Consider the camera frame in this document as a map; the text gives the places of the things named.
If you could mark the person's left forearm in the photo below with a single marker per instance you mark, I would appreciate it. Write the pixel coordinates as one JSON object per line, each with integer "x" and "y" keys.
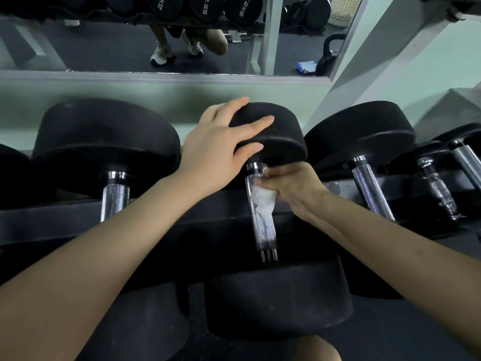
{"x": 94, "y": 266}

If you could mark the person's left middle finger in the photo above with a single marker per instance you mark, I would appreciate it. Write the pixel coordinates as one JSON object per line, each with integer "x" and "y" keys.
{"x": 227, "y": 105}

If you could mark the small black dumbbell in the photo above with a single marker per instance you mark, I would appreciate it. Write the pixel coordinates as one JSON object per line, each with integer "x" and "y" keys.
{"x": 466, "y": 161}
{"x": 437, "y": 189}

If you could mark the black dumbbell rack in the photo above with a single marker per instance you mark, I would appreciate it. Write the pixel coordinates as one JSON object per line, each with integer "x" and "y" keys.
{"x": 56, "y": 221}

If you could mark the person's right hand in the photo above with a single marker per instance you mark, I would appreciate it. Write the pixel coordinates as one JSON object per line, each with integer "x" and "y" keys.
{"x": 298, "y": 186}

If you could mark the white mesh basket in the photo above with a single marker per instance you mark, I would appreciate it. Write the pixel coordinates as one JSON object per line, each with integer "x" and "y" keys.
{"x": 345, "y": 9}

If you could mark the large black dumbbell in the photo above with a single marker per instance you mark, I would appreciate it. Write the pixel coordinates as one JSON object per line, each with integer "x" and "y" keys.
{"x": 101, "y": 139}

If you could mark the person's left hand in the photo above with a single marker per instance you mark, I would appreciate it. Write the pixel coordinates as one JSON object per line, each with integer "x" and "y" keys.
{"x": 208, "y": 154}

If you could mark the blue wipe packet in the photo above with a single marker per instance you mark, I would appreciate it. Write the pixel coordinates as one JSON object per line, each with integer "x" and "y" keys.
{"x": 306, "y": 66}

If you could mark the wall mirror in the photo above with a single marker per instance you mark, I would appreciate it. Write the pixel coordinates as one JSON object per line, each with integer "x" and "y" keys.
{"x": 112, "y": 45}

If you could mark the person's right forearm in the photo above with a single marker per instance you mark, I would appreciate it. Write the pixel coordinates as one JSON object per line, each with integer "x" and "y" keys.
{"x": 394, "y": 259}

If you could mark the white wipe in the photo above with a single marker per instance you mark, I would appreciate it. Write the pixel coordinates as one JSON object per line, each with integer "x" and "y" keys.
{"x": 263, "y": 201}

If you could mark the black kettlebell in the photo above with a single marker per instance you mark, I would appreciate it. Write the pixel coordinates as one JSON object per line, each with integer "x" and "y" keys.
{"x": 329, "y": 56}

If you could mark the grey metal rack frame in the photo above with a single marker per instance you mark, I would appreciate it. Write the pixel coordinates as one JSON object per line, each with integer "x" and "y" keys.
{"x": 375, "y": 52}

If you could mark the person's left thumb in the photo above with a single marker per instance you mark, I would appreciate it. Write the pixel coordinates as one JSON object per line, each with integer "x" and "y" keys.
{"x": 250, "y": 151}

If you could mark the person's knee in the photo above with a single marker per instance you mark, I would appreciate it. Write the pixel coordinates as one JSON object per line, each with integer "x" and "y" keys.
{"x": 317, "y": 349}

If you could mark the person's right fingers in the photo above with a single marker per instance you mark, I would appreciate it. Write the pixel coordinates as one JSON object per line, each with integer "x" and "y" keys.
{"x": 276, "y": 174}

